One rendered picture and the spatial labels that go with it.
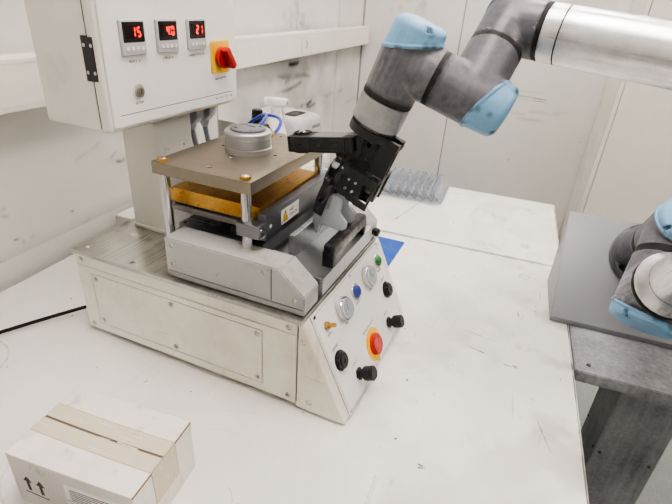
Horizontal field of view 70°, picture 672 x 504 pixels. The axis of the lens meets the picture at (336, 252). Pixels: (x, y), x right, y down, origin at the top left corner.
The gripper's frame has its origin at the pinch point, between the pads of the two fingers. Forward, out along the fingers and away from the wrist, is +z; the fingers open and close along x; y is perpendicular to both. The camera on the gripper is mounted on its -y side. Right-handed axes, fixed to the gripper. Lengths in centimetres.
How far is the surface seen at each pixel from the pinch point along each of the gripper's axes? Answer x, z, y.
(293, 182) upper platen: 2.5, -3.2, -7.3
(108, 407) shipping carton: -35.9, 20.0, -6.8
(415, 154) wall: 239, 63, -18
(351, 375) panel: -10.5, 15.1, 18.8
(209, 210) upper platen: -10.0, 2.4, -14.6
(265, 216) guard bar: -11.5, -3.6, -4.6
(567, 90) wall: 244, -11, 40
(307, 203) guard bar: 2.5, -1.0, -3.5
